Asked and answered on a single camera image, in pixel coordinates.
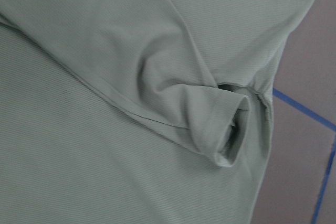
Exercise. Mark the olive green long-sleeve shirt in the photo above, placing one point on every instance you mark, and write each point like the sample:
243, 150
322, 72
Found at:
138, 111

